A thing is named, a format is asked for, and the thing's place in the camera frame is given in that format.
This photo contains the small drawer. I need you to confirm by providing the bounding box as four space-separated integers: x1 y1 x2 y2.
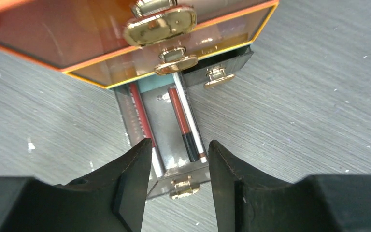
114 74 210 199
182 45 254 89

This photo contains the orange brown lip pen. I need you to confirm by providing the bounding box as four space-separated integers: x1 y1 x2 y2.
168 87 199 162

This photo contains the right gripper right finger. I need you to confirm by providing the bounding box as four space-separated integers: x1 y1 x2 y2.
209 140 371 232

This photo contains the white silver pencil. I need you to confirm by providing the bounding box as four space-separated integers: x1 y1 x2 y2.
173 72 207 163

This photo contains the orange drawer organizer box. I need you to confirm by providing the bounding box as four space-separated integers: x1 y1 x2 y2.
0 0 280 93

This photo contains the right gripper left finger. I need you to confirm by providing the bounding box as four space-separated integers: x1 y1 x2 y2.
0 139 152 232

